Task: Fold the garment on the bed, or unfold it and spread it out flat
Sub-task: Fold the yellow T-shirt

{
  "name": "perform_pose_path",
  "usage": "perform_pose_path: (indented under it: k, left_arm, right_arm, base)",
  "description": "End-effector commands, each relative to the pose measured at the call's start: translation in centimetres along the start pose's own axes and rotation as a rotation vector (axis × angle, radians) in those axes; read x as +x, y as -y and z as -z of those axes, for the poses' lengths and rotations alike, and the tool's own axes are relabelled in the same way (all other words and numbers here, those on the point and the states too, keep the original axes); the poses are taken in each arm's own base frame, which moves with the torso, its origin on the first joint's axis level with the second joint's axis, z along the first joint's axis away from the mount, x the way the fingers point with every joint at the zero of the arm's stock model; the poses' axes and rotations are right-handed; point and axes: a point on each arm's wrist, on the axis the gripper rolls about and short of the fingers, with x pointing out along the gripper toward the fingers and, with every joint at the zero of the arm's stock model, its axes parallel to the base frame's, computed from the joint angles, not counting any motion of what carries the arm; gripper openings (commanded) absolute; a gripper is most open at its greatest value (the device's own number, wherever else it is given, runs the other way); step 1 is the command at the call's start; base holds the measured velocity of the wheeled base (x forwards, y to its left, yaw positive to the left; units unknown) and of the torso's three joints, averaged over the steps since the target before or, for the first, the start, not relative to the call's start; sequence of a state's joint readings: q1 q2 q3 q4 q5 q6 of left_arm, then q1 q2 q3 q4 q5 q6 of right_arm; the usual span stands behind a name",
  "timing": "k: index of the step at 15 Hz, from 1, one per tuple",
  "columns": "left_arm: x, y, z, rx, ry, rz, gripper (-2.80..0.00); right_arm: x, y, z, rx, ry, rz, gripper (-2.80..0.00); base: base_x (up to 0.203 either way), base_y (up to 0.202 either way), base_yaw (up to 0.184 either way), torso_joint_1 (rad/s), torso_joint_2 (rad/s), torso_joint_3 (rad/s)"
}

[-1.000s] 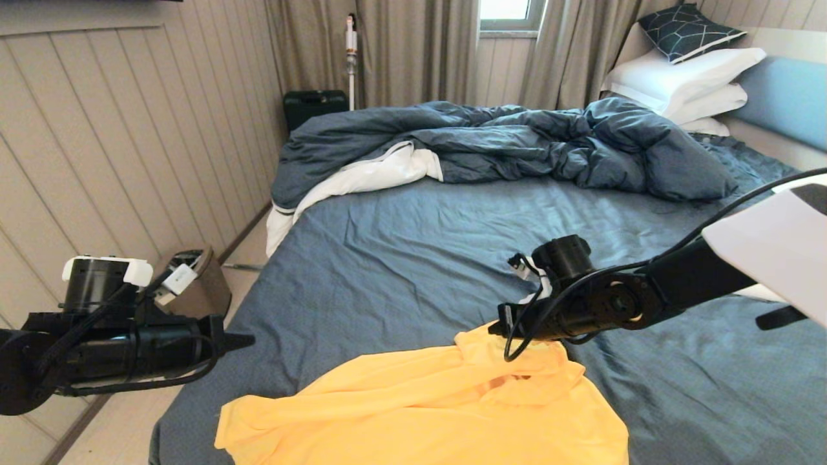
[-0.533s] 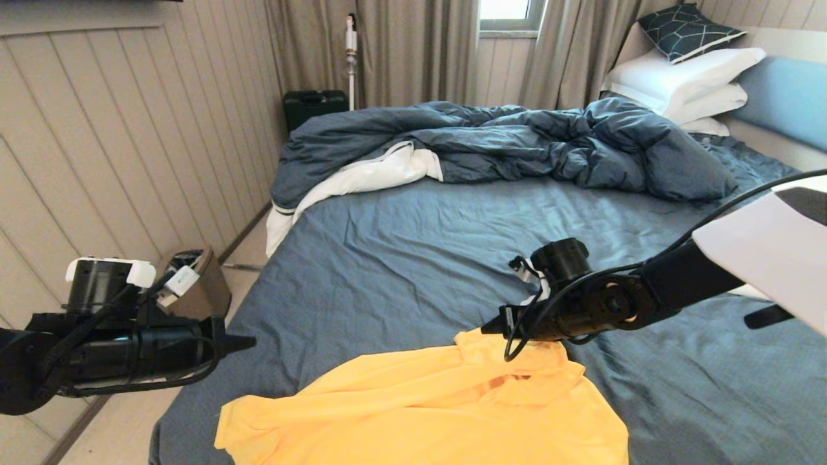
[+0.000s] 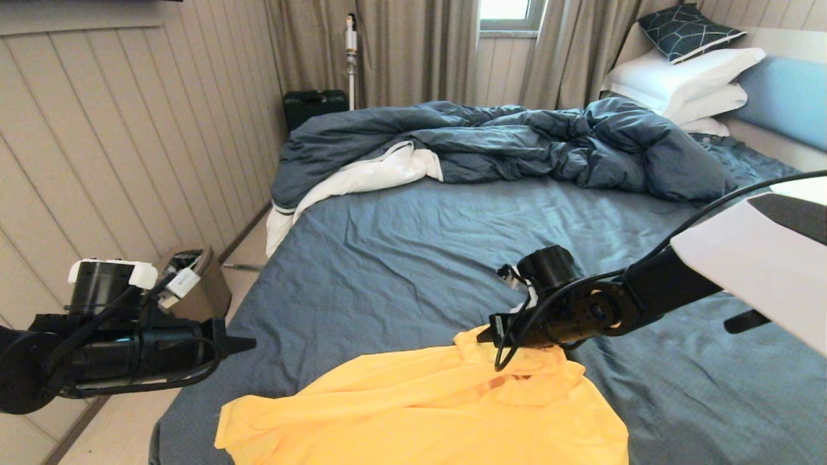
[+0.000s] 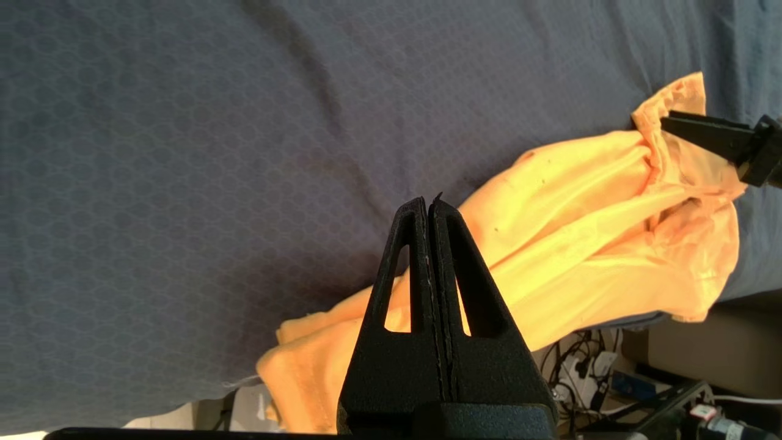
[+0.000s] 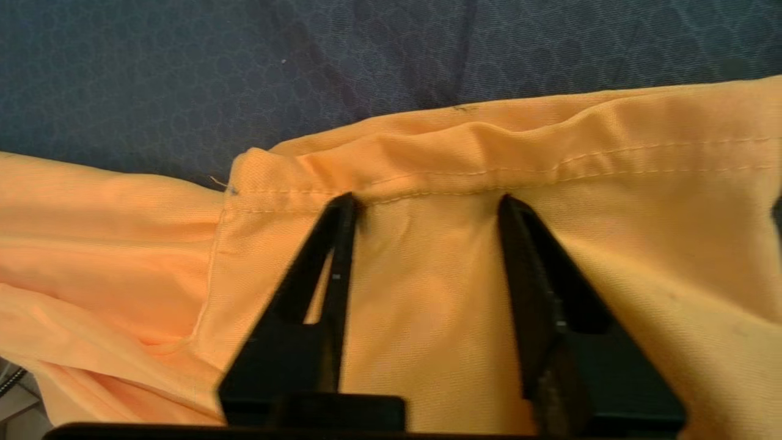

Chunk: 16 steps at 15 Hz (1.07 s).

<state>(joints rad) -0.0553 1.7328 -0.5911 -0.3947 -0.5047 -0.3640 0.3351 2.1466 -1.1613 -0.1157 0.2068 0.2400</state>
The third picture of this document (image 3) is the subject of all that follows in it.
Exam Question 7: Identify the yellow t-shirt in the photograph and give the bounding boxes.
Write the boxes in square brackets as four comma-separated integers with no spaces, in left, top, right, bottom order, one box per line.
[215,325,629,465]

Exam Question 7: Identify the brown metal trash bin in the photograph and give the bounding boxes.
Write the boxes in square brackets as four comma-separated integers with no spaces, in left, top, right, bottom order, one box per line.
[158,247,232,322]

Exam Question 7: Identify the dark blue bed sheet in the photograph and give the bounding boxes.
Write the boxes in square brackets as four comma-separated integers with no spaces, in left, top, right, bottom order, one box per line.
[150,132,827,465]

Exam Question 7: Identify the crumpled dark blue duvet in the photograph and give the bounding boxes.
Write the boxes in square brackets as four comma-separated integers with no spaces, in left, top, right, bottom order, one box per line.
[270,97,738,211]

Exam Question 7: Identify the white duvet lining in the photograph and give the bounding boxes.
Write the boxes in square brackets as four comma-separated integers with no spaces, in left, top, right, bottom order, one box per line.
[266,141,444,259]

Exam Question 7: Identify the dark green hard case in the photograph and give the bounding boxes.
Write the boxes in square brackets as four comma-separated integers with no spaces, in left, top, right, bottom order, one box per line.
[283,90,350,135]

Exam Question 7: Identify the small white pillow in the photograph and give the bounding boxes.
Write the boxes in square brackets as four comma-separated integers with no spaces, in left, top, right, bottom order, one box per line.
[677,116,731,137]

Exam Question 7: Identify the narrow beige curtain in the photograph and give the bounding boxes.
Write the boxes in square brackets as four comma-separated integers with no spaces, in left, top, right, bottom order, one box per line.
[517,0,682,112]

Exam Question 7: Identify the flat white pillow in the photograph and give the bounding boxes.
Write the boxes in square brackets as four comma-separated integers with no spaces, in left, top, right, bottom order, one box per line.
[659,83,748,126]

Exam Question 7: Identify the wide beige curtain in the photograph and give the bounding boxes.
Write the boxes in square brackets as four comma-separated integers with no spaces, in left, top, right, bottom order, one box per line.
[264,0,479,110]

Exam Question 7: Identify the large white pillow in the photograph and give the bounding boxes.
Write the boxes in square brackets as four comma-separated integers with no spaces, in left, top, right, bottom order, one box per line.
[601,46,767,117]

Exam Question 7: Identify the white stick vacuum cleaner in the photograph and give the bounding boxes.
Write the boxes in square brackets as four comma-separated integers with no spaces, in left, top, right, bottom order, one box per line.
[344,14,359,112]

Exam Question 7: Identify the dark geometric pattern cushion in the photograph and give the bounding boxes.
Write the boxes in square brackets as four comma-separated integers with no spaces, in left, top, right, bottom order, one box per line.
[636,3,747,65]

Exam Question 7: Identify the light blue headboard pad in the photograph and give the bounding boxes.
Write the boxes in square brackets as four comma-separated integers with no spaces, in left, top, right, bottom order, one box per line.
[732,56,827,153]

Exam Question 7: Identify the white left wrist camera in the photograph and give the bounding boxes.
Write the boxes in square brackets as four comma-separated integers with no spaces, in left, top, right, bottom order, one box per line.
[157,267,202,311]

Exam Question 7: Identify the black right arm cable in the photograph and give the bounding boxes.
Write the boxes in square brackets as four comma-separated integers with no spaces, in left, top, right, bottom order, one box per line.
[494,169,827,373]

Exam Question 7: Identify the window with grey frame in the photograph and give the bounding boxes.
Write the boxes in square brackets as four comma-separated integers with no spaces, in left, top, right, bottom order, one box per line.
[477,0,547,34]

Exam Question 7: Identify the beige headboard frame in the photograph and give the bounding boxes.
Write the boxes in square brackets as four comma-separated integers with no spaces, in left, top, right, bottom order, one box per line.
[611,25,827,174]

